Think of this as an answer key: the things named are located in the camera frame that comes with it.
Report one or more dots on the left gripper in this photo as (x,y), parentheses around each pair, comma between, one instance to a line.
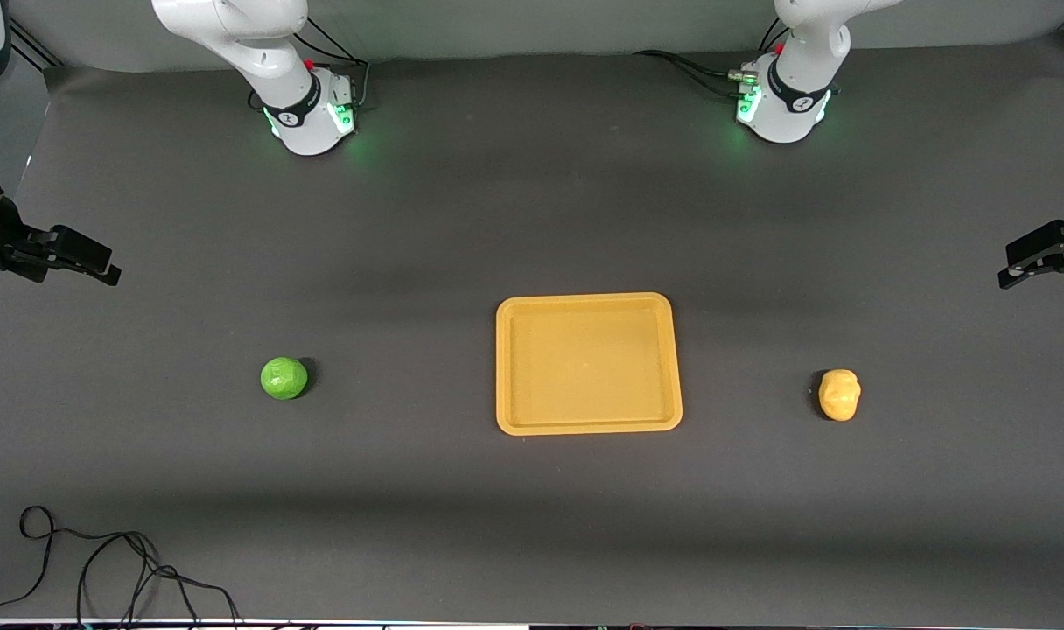
(1053,242)

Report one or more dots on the green apple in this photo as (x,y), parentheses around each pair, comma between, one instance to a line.
(283,378)

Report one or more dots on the yellow potato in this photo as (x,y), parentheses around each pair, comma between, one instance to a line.
(838,395)

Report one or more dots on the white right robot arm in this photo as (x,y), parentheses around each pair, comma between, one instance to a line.
(269,61)

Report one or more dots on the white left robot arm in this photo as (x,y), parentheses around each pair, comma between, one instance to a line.
(799,96)

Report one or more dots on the orange plastic tray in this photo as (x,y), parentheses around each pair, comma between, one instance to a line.
(588,364)

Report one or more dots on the dark grey table mat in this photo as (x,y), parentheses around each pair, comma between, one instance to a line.
(532,219)

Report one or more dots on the aluminium frame profile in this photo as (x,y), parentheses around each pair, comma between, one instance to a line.
(35,45)

